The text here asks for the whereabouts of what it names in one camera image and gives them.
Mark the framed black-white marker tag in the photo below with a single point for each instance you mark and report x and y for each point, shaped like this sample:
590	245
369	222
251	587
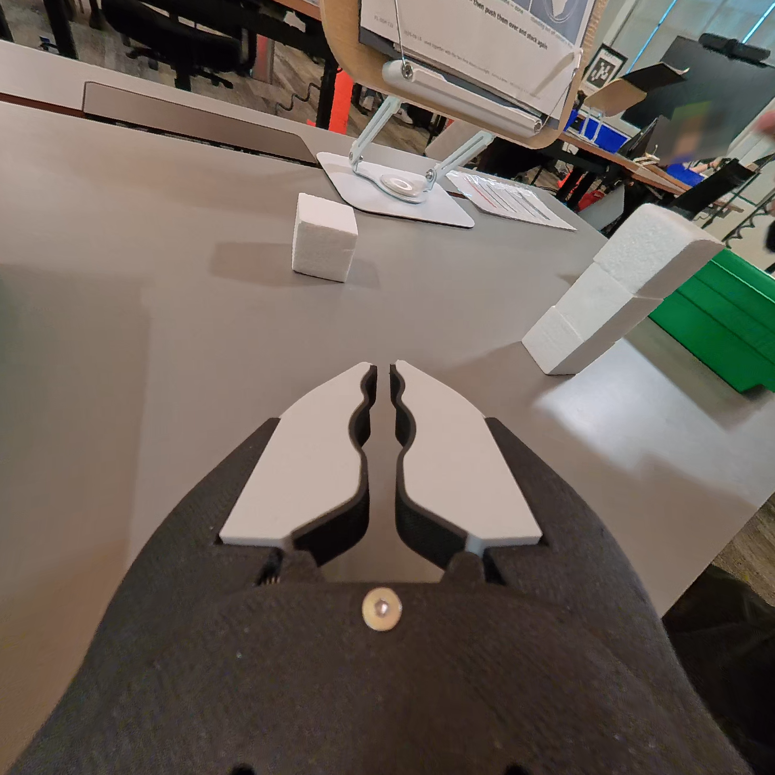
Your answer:
605	66

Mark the black office chair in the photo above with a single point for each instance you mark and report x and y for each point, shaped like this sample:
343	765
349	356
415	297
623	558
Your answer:
181	42

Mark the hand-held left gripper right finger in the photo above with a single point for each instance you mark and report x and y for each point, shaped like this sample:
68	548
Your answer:
460	478

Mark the grey desk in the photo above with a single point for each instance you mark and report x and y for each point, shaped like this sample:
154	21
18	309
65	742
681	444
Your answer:
151	212

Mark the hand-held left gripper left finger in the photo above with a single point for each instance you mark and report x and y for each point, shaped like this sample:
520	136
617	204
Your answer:
303	472

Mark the printed paper sheet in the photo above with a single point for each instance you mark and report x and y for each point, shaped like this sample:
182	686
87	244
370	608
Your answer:
472	42

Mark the green plastic bin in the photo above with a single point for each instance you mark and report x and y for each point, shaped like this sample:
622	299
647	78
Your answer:
720	327

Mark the white foam cube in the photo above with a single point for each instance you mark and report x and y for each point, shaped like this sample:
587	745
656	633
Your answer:
654	248
324	242
599	309
563	345

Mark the blue plastic bin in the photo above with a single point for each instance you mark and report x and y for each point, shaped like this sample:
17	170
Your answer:
605	130

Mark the black monitor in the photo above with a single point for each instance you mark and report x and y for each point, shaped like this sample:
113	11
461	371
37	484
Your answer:
696	78

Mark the grey chair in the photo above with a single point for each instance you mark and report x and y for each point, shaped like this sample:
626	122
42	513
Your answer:
602	209

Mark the black webcam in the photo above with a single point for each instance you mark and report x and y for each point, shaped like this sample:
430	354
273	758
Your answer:
732	47

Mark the clear sleeve with printed sheet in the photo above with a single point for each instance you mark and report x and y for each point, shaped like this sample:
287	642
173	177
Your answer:
514	200

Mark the brown wooden table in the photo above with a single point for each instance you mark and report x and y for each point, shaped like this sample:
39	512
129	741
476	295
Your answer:
654	172

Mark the person's dark trousers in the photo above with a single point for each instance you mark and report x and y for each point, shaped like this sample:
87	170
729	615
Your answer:
726	666

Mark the cardboard box flap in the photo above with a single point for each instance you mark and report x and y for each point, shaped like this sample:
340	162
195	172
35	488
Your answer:
642	85

